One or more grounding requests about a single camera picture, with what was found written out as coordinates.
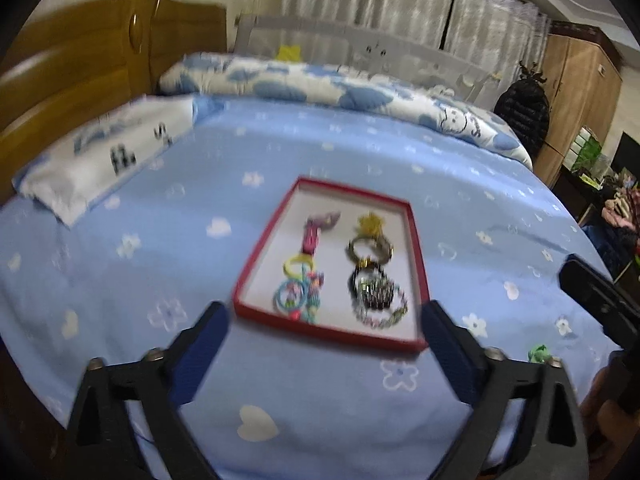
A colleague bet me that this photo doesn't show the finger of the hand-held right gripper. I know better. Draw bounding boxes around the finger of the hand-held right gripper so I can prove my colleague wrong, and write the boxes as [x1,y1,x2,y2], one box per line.
[559,267,623,333]
[562,254,640,313]

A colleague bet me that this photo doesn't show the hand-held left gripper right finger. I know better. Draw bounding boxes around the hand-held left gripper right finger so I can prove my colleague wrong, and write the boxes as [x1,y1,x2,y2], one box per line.
[421,300,591,480]

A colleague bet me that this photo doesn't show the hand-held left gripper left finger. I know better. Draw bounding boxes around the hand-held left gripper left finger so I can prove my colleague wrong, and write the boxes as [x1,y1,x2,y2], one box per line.
[62,301,231,480]

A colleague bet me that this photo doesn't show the blue hair tie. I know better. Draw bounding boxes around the blue hair tie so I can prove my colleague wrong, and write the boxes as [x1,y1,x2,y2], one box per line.
[272,280,307,314]

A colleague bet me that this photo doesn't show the red shallow box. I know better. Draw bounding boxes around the red shallow box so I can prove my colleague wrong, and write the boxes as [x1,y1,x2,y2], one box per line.
[233,176,431,353]

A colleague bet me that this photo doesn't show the gold wrist watch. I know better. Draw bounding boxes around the gold wrist watch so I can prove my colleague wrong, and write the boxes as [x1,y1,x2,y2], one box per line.
[346,234,396,267]

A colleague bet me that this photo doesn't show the pink hair clip white beads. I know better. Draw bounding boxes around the pink hair clip white beads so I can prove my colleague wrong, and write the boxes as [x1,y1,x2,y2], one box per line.
[300,212,323,256]

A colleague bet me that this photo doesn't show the person's right hand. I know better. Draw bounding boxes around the person's right hand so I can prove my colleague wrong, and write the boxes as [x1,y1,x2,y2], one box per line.
[580,350,640,466]

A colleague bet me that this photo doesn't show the pile of pink clothes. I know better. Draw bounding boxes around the pile of pink clothes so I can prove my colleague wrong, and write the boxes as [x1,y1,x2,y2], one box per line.
[600,175,640,235]

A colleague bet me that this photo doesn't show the dark side table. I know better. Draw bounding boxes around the dark side table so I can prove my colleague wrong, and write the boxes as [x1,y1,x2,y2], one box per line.
[552,165,616,227]

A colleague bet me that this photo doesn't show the multicoloured braided hair ornament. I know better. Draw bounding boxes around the multicoloured braided hair ornament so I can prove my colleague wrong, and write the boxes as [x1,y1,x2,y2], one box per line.
[299,269,327,325]

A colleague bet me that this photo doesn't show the green white boxes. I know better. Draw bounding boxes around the green white boxes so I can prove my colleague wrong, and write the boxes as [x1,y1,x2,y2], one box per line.
[567,127,604,176]

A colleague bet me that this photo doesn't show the dark screen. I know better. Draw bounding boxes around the dark screen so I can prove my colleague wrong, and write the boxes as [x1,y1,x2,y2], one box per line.
[612,132,640,181]

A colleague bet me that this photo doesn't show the light blue flowered bed sheet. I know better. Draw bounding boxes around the light blue flowered bed sheet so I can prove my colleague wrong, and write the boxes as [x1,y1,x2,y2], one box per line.
[0,95,621,480]

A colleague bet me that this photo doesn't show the black puffer jacket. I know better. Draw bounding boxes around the black puffer jacket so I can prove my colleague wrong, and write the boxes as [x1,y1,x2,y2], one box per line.
[494,60,551,162]

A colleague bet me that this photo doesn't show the wooden wardrobe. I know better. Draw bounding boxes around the wooden wardrobe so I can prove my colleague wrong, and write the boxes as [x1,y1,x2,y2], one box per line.
[532,20,623,188]

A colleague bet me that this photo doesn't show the white blue printed pillow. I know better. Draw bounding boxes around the white blue printed pillow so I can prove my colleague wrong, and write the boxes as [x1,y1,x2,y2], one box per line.
[12,95,201,226]

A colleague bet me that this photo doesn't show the blue white printed quilt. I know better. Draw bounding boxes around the blue white printed quilt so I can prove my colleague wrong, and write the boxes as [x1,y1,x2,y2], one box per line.
[159,51,535,171]

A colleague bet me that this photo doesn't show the wooden bed headboard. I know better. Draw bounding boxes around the wooden bed headboard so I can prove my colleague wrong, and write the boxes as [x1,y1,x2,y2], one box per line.
[0,0,228,206]

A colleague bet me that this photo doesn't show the pastel bead bracelet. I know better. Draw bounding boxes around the pastel bead bracelet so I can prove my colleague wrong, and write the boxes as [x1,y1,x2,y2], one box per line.
[353,294,410,331]

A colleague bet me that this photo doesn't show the black round bracelet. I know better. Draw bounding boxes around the black round bracelet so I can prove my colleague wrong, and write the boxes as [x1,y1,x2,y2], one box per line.
[347,264,388,307]

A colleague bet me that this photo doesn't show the yellow hair tie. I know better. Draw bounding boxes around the yellow hair tie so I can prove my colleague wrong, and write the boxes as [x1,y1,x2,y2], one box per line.
[283,254,317,277]

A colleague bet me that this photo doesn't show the grey bed guard rail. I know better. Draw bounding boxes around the grey bed guard rail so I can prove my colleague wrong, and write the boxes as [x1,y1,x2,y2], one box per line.
[235,15,506,111]

